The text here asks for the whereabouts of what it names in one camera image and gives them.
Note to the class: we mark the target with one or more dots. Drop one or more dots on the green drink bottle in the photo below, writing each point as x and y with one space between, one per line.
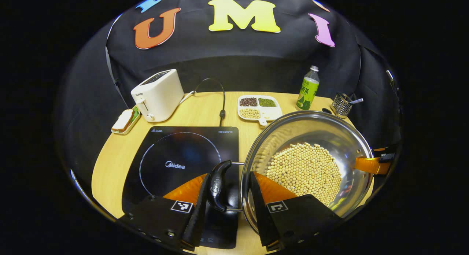
307 92

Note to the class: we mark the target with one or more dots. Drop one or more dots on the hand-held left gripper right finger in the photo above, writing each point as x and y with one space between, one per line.
258 211

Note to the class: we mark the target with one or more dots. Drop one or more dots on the small cream plate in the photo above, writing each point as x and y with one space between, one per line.
136 117

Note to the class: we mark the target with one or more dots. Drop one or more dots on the round black table grommet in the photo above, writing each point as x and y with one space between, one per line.
327 110

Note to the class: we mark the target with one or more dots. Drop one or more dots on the toy sandwich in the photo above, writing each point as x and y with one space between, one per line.
122 120

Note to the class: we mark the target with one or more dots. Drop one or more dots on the white divided bean dish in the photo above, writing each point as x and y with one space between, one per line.
271 111

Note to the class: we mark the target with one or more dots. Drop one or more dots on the black induction cooktop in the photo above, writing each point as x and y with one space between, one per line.
176 152

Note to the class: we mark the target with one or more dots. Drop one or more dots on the metal mesh utensil holder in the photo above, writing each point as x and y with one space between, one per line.
340 105

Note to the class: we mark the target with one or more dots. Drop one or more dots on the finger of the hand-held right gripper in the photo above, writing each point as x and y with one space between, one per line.
370 165
385 149

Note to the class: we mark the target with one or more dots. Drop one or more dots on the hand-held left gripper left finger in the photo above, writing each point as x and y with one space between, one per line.
200 211

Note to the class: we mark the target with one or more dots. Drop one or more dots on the metal spoon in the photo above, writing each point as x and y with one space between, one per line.
357 100

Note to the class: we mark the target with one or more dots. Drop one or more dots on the grey metal rod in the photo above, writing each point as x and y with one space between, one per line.
390 78

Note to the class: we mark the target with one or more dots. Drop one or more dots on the white toaster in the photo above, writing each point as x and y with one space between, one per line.
161 93

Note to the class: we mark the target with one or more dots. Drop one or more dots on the pile of soybeans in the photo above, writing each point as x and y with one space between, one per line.
304 170

